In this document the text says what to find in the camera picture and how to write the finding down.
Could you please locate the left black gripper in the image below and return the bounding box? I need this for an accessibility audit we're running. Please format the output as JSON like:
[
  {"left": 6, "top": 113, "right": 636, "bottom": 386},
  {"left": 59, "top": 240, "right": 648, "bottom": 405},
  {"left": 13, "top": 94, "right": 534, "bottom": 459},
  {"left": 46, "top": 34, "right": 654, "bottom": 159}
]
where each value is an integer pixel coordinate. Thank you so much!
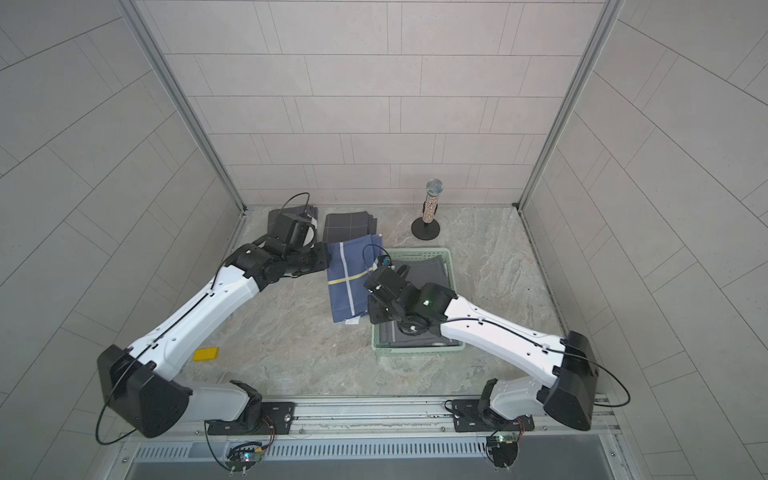
[{"left": 284, "top": 241, "right": 338, "bottom": 275}]

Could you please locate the dark grey checked pillowcase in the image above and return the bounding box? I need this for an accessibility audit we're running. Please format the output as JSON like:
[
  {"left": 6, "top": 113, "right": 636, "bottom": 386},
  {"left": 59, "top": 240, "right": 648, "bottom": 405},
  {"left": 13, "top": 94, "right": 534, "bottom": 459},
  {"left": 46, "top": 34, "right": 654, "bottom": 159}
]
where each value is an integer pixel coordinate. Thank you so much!
[
  {"left": 323, "top": 211, "right": 378, "bottom": 244},
  {"left": 268, "top": 205, "right": 318, "bottom": 245}
]

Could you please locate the blue pillowcase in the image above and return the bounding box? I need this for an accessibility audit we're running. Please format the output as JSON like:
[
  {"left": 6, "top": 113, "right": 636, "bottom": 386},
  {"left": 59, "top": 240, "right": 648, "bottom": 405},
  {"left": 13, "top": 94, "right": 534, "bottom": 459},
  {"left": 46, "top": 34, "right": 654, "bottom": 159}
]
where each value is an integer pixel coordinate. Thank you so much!
[{"left": 326, "top": 234, "right": 383, "bottom": 324}]

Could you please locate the mint green plastic basket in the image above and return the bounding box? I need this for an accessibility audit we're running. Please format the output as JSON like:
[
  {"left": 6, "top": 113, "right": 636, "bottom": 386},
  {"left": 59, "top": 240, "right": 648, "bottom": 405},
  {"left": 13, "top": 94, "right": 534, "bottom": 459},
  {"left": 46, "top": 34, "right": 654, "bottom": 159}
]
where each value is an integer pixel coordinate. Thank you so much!
[{"left": 371, "top": 247, "right": 465, "bottom": 355}]

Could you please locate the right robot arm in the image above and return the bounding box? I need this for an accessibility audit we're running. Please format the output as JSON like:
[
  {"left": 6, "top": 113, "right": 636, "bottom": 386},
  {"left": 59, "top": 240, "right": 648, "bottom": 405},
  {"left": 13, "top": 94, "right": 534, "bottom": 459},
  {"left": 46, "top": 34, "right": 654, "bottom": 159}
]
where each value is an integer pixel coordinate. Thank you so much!
[{"left": 364, "top": 266, "right": 599, "bottom": 431}]

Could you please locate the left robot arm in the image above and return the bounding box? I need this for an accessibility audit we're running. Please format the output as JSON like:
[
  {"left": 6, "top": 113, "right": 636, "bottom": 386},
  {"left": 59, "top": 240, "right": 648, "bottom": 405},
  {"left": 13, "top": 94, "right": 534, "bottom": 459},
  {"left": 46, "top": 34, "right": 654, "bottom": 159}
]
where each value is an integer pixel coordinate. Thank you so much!
[{"left": 97, "top": 210, "right": 330, "bottom": 438}]

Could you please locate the stand with patterned tube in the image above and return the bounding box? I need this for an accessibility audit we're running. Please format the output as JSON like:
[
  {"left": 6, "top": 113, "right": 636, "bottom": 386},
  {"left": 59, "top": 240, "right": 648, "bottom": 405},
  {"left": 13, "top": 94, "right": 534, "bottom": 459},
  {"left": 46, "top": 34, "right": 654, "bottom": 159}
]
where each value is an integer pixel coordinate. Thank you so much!
[{"left": 411, "top": 178, "right": 443, "bottom": 241}]

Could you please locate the yellow block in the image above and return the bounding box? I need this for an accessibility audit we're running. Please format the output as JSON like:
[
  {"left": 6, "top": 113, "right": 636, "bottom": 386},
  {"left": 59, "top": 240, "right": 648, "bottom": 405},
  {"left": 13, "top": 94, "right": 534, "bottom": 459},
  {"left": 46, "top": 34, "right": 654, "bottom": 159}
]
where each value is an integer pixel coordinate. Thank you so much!
[{"left": 192, "top": 347, "right": 219, "bottom": 362}]

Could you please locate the left circuit board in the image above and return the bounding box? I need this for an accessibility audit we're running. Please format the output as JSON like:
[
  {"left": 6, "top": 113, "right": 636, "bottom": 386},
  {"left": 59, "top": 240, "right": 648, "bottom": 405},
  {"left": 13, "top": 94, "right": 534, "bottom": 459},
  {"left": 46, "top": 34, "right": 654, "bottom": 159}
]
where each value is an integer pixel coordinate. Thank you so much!
[{"left": 225, "top": 441, "right": 264, "bottom": 476}]

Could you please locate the aluminium rail frame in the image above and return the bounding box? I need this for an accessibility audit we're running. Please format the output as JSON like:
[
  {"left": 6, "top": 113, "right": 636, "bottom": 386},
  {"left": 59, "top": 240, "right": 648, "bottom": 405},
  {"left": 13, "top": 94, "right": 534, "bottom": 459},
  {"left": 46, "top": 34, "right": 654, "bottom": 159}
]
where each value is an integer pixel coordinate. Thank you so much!
[{"left": 101, "top": 396, "right": 639, "bottom": 479}]

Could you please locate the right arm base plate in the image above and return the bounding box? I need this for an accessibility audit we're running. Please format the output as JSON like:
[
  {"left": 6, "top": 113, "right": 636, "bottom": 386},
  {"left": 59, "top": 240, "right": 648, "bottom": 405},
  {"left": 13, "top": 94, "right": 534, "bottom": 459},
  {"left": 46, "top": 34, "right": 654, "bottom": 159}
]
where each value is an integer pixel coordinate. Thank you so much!
[{"left": 443, "top": 399, "right": 535, "bottom": 433}]

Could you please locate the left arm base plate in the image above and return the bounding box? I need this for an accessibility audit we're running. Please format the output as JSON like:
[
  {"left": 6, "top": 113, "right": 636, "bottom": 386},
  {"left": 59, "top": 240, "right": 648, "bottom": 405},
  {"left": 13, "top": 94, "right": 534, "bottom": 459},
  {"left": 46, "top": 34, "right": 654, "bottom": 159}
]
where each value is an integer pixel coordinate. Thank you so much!
[{"left": 206, "top": 402, "right": 296, "bottom": 436}]

